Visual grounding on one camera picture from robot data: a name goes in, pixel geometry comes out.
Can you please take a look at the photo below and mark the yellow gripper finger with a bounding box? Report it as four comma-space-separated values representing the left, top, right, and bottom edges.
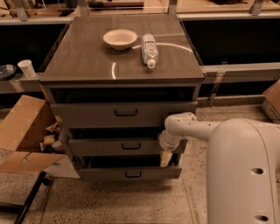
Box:
160, 150, 172, 168

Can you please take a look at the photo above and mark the grey drawer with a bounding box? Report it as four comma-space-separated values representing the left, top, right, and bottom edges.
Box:
51, 101, 197, 128
80, 165, 182, 182
67, 136, 189, 158

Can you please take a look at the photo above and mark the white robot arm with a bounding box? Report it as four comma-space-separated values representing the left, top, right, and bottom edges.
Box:
158, 112, 280, 224

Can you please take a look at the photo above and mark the grey bottom drawer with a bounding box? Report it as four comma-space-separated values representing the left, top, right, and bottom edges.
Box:
80, 165, 182, 182

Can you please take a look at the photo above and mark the grey drawer cabinet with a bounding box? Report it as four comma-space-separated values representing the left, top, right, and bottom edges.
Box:
40, 15, 205, 174

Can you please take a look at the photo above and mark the grey top drawer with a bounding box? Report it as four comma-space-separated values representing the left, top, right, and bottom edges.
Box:
51, 101, 197, 128

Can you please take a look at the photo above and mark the open cardboard box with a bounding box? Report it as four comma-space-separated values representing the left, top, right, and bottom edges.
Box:
0, 95, 80, 179

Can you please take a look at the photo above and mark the white plastic bottle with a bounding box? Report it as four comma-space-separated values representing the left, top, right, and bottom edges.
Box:
141, 33, 158, 69

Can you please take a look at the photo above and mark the cardboard box at right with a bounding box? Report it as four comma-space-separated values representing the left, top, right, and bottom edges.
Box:
262, 80, 280, 123

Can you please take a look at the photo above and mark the black metal stand leg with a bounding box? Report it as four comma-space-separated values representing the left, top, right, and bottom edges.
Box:
0, 171, 51, 224

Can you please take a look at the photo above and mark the white ceramic bowl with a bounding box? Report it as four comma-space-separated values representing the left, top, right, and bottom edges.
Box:
103, 29, 137, 50

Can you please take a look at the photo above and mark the white paper cup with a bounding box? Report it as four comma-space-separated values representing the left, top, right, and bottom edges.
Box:
17, 59, 36, 78

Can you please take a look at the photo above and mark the clear acrylic bracket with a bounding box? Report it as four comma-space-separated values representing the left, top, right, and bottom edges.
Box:
208, 71, 225, 107

